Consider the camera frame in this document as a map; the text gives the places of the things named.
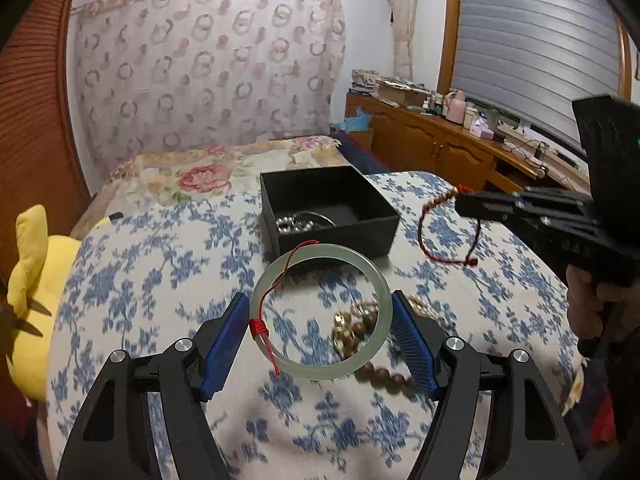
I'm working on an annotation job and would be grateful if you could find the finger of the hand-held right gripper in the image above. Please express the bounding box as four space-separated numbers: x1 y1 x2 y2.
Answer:
515 210 597 267
454 185 594 224

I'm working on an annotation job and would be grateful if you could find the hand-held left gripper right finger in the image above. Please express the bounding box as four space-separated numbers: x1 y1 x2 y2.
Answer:
390 289 583 480

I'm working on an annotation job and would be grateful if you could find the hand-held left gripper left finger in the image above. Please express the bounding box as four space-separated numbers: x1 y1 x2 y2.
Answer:
57 291 251 480

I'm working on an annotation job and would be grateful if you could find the red cord bracelet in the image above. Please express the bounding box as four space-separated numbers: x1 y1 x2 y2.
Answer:
417 184 482 267

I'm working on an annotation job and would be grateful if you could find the black square box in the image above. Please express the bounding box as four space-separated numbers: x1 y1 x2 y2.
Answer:
259 164 401 257

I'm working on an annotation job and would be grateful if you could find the pale green jade bangle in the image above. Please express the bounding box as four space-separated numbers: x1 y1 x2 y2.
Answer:
248 241 390 380

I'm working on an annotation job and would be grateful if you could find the person's right forearm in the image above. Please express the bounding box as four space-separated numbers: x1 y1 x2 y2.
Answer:
567 352 640 480

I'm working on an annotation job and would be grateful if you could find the person's right hand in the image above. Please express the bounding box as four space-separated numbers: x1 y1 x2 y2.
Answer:
566 264 619 359

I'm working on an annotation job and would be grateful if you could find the white power strip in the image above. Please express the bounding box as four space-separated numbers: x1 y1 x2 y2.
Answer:
504 140 547 163

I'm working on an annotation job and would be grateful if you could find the pink tissue box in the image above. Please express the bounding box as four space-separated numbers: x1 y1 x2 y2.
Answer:
468 118 496 140

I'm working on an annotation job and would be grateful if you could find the blue floral blanket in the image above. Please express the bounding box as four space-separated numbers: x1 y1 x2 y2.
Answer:
44 170 587 480

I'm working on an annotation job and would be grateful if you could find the wooden cabinet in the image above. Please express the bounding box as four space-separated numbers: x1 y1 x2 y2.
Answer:
345 92 592 197

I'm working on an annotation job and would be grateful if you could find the pink kettle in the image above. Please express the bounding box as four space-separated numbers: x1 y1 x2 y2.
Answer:
444 88 469 124

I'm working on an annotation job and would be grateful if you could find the cardboard box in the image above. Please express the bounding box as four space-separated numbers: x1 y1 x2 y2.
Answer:
375 80 432 109

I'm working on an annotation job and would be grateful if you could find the teal packet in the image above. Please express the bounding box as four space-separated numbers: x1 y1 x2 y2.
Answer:
332 112 374 134

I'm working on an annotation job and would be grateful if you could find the pink floral quilt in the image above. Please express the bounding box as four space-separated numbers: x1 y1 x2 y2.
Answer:
70 135 357 239

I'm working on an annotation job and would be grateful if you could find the grey window blind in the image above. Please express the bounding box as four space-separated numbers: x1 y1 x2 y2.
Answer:
452 0 632 157

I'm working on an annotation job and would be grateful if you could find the yellow plush toy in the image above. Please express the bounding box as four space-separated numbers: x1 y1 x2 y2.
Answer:
0 204 84 404

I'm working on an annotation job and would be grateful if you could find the lace window curtain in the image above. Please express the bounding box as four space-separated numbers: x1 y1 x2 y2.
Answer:
387 0 420 82

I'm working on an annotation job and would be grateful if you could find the brown slatted wooden panel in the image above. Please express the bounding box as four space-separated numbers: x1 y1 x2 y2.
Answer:
0 0 92 266

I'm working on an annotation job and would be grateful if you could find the brown wooden bead bracelet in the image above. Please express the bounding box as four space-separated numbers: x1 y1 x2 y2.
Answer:
332 295 441 396

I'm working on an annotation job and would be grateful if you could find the silver bead bracelet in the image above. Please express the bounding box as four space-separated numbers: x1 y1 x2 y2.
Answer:
276 211 337 235

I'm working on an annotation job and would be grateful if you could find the ring patterned curtain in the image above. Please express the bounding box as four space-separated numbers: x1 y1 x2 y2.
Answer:
72 0 349 182

